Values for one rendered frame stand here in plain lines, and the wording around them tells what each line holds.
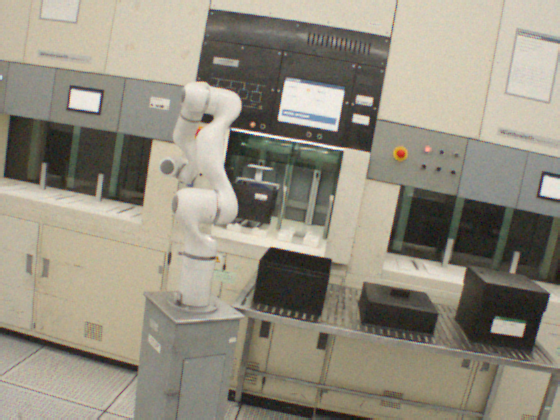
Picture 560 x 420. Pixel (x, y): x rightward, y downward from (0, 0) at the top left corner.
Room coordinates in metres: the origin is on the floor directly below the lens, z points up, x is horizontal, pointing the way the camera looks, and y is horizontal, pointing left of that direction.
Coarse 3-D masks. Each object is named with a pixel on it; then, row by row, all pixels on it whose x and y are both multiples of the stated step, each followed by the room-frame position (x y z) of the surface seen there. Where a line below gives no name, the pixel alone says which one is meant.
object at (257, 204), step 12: (264, 168) 2.75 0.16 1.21; (240, 180) 2.87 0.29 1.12; (252, 180) 2.79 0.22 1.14; (240, 192) 2.70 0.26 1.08; (252, 192) 2.70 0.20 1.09; (264, 192) 2.69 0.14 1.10; (276, 192) 2.81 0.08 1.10; (240, 204) 2.70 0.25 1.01; (252, 204) 2.70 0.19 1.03; (264, 204) 2.69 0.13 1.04; (240, 216) 2.70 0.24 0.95; (252, 216) 2.70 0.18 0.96; (264, 216) 2.69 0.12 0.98
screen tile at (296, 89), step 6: (288, 84) 2.49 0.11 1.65; (294, 84) 2.49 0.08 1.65; (288, 90) 2.49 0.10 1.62; (294, 90) 2.49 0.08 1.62; (300, 90) 2.48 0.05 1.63; (306, 96) 2.48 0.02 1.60; (288, 102) 2.49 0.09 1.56; (294, 102) 2.48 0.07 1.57; (300, 102) 2.48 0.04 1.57; (306, 102) 2.48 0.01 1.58; (300, 108) 2.48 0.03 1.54; (306, 108) 2.48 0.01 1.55
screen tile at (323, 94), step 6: (318, 90) 2.48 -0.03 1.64; (324, 90) 2.47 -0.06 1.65; (318, 96) 2.48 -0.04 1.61; (324, 96) 2.47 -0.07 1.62; (330, 96) 2.47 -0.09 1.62; (336, 102) 2.47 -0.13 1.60; (312, 108) 2.48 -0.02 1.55; (318, 108) 2.47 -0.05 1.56; (324, 108) 2.47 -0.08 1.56; (330, 108) 2.47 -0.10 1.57; (336, 108) 2.47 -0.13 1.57; (330, 114) 2.47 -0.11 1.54; (336, 114) 2.47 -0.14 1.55
